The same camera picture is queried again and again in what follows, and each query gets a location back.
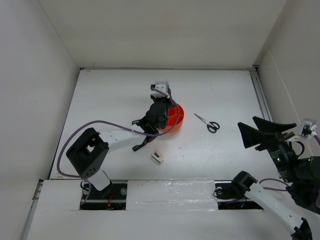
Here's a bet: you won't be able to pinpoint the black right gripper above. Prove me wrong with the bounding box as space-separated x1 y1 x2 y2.
237 114 298 181

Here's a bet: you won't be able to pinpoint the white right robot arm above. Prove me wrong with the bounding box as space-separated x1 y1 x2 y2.
231 116 320 240

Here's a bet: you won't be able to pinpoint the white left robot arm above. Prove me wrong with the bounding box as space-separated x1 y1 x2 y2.
66 96 176 199

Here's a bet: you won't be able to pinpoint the blue highlighter marker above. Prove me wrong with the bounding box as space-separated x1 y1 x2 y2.
131 120 140 125

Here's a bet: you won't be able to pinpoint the orange round desk organizer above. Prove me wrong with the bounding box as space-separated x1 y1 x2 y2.
160 104 185 133

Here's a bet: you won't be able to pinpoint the black handled scissors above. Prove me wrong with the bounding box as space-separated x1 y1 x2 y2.
194 113 220 134

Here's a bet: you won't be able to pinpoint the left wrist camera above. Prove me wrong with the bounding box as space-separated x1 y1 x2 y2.
150 81 171 98

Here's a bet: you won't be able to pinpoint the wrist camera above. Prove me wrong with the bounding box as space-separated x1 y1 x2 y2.
298 118 317 138
150 81 171 98

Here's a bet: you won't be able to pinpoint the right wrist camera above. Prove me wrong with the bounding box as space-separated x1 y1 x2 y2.
298 118 317 138

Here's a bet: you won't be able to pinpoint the aluminium rail right side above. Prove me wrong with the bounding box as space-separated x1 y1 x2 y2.
248 65 273 121

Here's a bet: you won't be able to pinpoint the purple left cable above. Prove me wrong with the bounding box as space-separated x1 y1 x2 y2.
56 84 180 179

